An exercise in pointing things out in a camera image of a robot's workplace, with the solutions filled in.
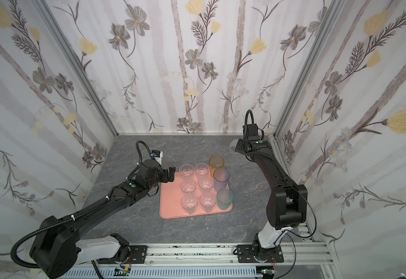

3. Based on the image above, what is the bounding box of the yellow transparent glass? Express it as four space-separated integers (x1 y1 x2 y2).
208 155 225 177

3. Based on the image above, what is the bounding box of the clear faceted short glass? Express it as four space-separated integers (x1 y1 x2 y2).
198 176 213 191

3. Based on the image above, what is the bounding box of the clear round glass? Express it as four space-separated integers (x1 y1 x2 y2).
194 162 210 179

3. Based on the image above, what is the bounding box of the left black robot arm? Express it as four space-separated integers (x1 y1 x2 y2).
29 159 176 279

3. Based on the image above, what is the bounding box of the frosted dotted glass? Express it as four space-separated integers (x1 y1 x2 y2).
229 139 238 154

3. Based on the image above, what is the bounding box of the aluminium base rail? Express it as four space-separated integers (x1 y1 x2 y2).
46 242 334 269

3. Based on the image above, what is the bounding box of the clear tall faceted glass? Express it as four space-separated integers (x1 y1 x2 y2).
180 179 197 194

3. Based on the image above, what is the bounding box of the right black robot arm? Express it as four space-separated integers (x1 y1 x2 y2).
235 124 308 262

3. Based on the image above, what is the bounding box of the teal frosted glass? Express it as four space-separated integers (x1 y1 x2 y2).
217 188 233 210

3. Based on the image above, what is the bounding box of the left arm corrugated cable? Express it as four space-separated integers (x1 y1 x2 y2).
10 205 110 269

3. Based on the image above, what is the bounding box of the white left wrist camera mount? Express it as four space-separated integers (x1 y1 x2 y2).
151 150 164 165

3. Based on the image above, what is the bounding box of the blue frosted glass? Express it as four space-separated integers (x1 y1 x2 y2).
213 168 230 192

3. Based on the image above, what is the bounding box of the pink plastic tray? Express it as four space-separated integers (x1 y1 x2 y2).
160 173 233 219

